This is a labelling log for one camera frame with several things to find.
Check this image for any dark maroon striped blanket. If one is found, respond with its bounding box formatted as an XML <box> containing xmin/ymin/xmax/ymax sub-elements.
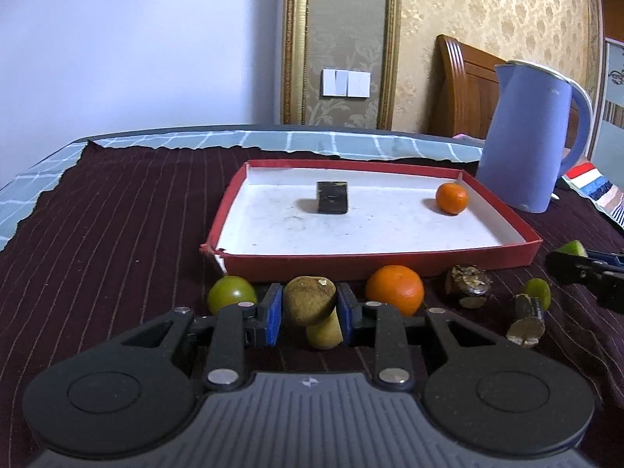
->
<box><xmin>0</xmin><ymin>141</ymin><xmax>624</xmax><ymax>468</ymax></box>

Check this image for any small orange mandarin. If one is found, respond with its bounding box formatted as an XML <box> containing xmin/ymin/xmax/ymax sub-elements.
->
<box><xmin>435</xmin><ymin>181</ymin><xmax>470</xmax><ymax>216</ymax></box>

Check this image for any red cardboard tray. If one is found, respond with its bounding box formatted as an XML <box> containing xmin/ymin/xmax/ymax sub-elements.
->
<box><xmin>199</xmin><ymin>158</ymin><xmax>543</xmax><ymax>284</ymax></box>

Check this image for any brown rough stalk piece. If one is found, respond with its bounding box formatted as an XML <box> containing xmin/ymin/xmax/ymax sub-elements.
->
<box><xmin>445</xmin><ymin>263</ymin><xmax>492</xmax><ymax>309</ymax></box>

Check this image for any yellow-brown round fruit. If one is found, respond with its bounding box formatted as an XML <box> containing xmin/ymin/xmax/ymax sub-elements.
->
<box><xmin>283</xmin><ymin>276</ymin><xmax>339</xmax><ymax>325</ymax></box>
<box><xmin>306</xmin><ymin>311</ymin><xmax>344</xmax><ymax>350</ymax></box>

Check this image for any gold framed wall panel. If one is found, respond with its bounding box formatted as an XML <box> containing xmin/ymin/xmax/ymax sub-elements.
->
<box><xmin>282</xmin><ymin>0</ymin><xmax>401</xmax><ymax>130</ymax></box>

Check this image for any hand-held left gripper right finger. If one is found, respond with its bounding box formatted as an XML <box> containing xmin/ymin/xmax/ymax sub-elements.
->
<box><xmin>337</xmin><ymin>283</ymin><xmax>507</xmax><ymax>393</ymax></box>

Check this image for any blue electric kettle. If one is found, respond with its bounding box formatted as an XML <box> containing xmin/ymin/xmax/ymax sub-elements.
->
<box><xmin>475</xmin><ymin>59</ymin><xmax>593</xmax><ymax>214</ymax></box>

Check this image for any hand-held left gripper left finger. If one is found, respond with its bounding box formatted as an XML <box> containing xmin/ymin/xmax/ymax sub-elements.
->
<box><xmin>114</xmin><ymin>283</ymin><xmax>284</xmax><ymax>393</ymax></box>

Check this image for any white wall switch plate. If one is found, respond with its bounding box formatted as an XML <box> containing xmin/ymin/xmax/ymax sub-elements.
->
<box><xmin>321</xmin><ymin>69</ymin><xmax>348</xmax><ymax>97</ymax></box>
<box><xmin>347</xmin><ymin>71</ymin><xmax>372</xmax><ymax>99</ymax></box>

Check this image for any wooden headboard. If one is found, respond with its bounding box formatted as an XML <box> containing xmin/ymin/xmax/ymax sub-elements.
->
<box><xmin>428</xmin><ymin>34</ymin><xmax>593</xmax><ymax>157</ymax></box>

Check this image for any red white blue striped cloth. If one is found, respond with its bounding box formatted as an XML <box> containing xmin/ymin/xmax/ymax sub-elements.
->
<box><xmin>560</xmin><ymin>162</ymin><xmax>624</xmax><ymax>227</ymax></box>

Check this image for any large orange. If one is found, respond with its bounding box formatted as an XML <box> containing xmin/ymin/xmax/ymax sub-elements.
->
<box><xmin>365</xmin><ymin>264</ymin><xmax>425</xmax><ymax>317</ymax></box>

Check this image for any round green fruit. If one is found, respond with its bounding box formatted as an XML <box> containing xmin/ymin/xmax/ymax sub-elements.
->
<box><xmin>207</xmin><ymin>275</ymin><xmax>258</xmax><ymax>315</ymax></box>
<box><xmin>523</xmin><ymin>278</ymin><xmax>551</xmax><ymax>312</ymax></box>

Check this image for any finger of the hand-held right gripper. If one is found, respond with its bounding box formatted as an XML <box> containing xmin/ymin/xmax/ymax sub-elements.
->
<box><xmin>585</xmin><ymin>248</ymin><xmax>624</xmax><ymax>268</ymax></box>
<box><xmin>545</xmin><ymin>251</ymin><xmax>624</xmax><ymax>310</ymax></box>

